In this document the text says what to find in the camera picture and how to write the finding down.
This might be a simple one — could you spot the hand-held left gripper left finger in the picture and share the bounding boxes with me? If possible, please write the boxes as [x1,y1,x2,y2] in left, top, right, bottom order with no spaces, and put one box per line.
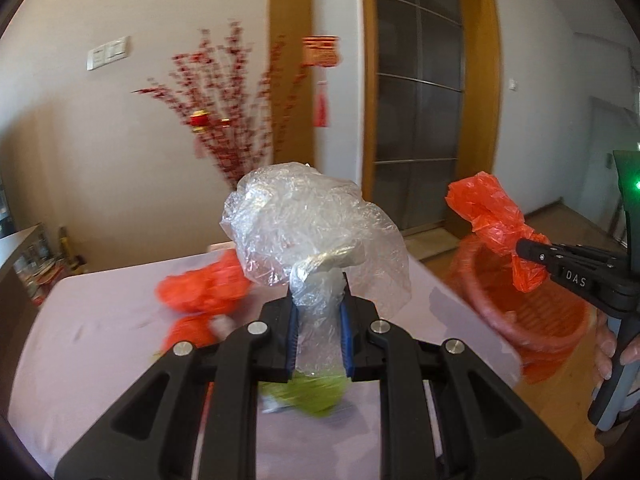
[54,296,301,480]

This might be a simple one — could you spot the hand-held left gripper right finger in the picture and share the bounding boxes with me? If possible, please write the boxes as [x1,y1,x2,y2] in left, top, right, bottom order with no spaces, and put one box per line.
[340,296,583,480]

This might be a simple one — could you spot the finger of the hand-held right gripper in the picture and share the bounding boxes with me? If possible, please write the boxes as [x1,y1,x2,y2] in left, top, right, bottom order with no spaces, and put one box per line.
[516,239,626,270]
[520,258,628,315]

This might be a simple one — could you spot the trash bin with orange liner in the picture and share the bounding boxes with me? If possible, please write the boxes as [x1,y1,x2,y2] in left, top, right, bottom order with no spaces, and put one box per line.
[447,234,600,386]

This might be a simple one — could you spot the clear plastic bag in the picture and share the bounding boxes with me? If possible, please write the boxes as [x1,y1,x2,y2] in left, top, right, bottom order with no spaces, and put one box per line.
[221,161,412,376]

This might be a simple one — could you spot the person's right hand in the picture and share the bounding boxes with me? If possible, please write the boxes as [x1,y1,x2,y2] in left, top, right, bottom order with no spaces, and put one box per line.
[594,309,640,381]

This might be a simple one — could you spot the light green wrapper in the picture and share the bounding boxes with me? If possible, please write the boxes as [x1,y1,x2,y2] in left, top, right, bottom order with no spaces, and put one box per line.
[259,371,352,418]

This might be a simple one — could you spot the clear glass panel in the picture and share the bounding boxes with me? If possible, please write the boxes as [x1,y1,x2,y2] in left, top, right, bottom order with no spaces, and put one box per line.
[587,95,640,242]

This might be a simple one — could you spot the frosted glass door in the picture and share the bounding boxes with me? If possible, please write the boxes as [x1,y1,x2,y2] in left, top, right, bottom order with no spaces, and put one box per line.
[375,0,464,234]

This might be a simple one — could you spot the red berry branches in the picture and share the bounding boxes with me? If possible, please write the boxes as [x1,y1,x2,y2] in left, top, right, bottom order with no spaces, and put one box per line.
[131,21,312,190]

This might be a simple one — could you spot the wooden cabinet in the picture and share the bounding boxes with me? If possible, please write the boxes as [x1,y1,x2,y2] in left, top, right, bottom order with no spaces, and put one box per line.
[0,222,67,343]

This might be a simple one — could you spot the red hanging knot ornament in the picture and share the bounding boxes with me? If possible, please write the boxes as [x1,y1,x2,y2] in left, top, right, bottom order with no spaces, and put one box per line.
[301,34,343,129]

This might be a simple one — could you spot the wooden door frame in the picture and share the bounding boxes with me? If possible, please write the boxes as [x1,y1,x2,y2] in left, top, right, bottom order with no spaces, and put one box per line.
[360,0,502,242]

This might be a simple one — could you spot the white light switch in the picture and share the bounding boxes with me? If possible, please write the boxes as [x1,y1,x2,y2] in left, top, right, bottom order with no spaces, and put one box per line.
[106,36,132,62]

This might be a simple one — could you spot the wooden wall panel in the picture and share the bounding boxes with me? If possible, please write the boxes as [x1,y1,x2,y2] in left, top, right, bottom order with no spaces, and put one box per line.
[269,0,315,173]

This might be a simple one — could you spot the white wall socket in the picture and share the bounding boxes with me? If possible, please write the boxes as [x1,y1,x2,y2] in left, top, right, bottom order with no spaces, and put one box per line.
[86,44,109,71]

